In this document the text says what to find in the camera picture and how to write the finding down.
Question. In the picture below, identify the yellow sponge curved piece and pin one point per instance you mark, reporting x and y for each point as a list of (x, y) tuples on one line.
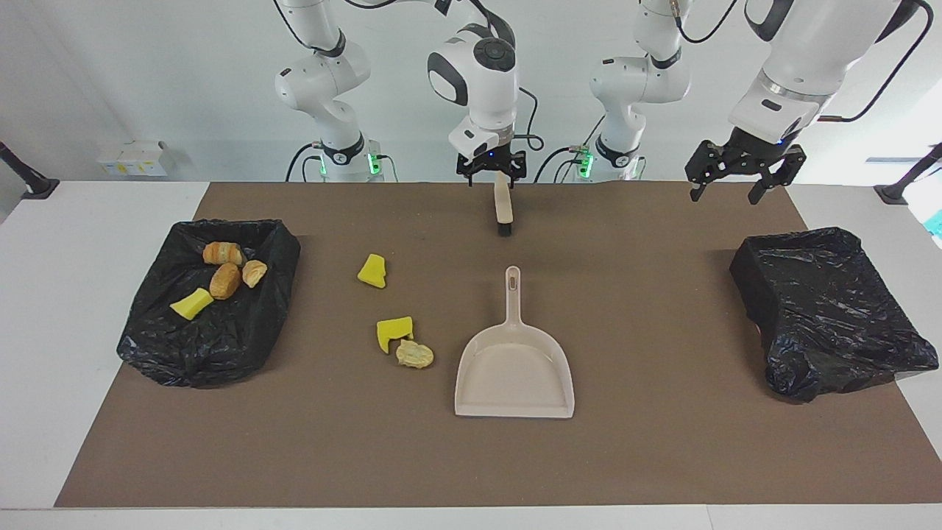
[(191, 304)]

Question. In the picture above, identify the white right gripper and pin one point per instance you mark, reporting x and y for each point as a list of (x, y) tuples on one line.
[(478, 140)]

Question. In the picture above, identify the yellow sponge wedge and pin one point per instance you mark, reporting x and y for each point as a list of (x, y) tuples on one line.
[(373, 271)]

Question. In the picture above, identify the pale cracker piece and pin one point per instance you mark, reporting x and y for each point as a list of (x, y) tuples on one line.
[(255, 274)]

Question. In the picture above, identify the black camera stand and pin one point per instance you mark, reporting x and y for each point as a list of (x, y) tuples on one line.
[(40, 188), (892, 194)]

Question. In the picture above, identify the striped orange croissant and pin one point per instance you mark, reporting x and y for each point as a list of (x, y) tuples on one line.
[(223, 254)]

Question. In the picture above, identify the yellow sponge notched block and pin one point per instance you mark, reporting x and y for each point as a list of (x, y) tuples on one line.
[(390, 330)]

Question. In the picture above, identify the brown table mat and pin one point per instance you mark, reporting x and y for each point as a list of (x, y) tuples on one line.
[(662, 456)]

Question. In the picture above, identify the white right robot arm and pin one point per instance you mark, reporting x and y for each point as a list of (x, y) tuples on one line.
[(478, 81)]

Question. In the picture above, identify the pale round cracker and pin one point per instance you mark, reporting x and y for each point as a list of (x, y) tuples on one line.
[(414, 355)]

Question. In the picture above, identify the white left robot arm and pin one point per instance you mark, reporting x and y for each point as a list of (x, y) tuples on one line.
[(809, 44)]

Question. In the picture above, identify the beige plastic dustpan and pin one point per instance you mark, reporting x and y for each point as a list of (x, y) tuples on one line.
[(514, 375)]

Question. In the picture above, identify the beige hand brush black bristles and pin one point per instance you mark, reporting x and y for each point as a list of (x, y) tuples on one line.
[(503, 206)]

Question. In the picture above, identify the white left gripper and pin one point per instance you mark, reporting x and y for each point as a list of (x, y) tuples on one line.
[(773, 118)]

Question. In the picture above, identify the black bag-lined bin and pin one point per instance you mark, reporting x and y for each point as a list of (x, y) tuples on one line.
[(221, 346), (824, 309)]

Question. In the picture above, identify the cyan plastic item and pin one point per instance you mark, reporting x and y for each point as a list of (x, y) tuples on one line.
[(936, 223)]

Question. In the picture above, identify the brown bread roll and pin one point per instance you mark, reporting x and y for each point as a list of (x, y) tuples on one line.
[(225, 281)]

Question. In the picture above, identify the white carton box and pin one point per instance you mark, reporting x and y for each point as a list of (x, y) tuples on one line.
[(132, 158)]

